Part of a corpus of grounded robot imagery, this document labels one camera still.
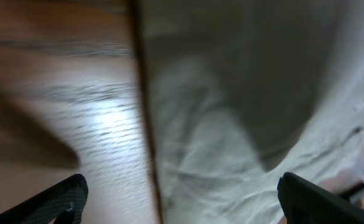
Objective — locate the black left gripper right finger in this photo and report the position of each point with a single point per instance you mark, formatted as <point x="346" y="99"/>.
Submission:
<point x="304" y="202"/>

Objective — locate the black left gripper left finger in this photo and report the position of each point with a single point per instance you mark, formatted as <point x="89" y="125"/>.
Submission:
<point x="63" y="202"/>

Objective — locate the beige khaki shorts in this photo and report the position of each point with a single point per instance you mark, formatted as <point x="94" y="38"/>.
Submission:
<point x="241" y="92"/>

